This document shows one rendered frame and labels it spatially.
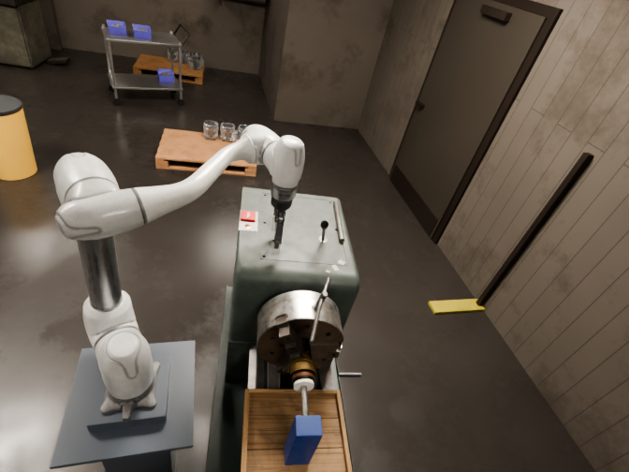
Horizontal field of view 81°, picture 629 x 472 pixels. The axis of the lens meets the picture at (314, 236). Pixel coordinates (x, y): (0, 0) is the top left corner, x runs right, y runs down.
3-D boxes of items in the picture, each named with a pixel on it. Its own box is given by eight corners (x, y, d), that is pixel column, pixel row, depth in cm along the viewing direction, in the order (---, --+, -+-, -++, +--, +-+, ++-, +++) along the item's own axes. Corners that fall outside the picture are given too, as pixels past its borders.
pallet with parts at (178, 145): (252, 145, 476) (255, 122, 457) (258, 176, 421) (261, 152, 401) (161, 138, 444) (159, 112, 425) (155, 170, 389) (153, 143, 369)
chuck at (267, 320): (247, 343, 144) (271, 290, 126) (321, 353, 154) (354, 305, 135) (246, 363, 137) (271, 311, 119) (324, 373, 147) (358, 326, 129)
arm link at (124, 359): (112, 409, 125) (102, 375, 111) (97, 367, 135) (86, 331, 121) (161, 386, 134) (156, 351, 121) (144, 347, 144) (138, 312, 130)
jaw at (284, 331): (290, 336, 134) (275, 318, 126) (302, 331, 133) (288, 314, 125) (291, 363, 125) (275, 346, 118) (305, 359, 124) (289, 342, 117)
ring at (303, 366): (290, 350, 125) (291, 376, 118) (317, 351, 127) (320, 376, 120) (286, 365, 131) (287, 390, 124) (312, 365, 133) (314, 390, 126)
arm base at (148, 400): (96, 426, 125) (94, 419, 122) (109, 367, 141) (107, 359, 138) (154, 419, 131) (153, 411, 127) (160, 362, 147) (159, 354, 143)
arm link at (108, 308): (95, 364, 134) (81, 320, 146) (142, 346, 143) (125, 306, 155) (52, 184, 87) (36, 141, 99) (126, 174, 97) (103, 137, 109)
